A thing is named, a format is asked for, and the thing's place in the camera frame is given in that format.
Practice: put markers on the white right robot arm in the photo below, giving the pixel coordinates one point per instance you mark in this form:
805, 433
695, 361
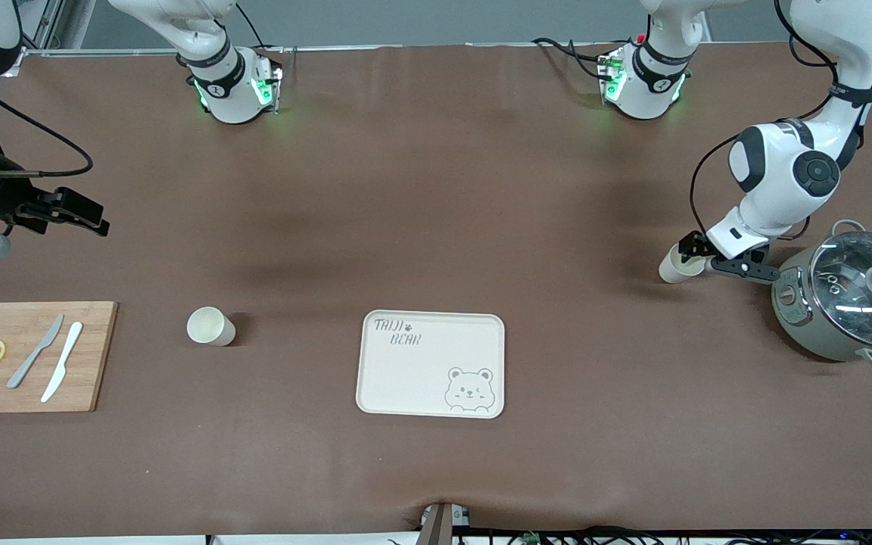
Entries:
228, 91

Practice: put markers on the cream bear print tray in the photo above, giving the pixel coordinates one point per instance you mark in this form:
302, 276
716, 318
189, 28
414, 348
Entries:
413, 378

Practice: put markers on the white plastic knife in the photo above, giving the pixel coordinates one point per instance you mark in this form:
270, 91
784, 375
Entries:
63, 362

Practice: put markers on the grey-green electric pot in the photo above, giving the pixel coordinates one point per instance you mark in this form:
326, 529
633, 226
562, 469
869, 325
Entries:
792, 318

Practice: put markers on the white plastic cup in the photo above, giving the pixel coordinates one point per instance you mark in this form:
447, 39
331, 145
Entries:
671, 271
209, 327

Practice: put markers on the wooden cutting board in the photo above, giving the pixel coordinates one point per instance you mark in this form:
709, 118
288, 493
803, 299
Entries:
27, 333

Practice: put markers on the brown table mat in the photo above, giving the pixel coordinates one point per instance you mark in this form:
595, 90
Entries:
436, 189

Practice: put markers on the grey plastic knife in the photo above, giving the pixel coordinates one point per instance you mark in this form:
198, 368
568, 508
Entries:
35, 352

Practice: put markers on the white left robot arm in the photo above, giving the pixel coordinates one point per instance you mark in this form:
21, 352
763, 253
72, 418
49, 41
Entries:
784, 174

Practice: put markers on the glass pot lid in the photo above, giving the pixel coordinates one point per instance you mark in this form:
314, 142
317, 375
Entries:
852, 303

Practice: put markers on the black left camera mount plate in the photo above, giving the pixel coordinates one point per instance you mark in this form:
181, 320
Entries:
746, 269

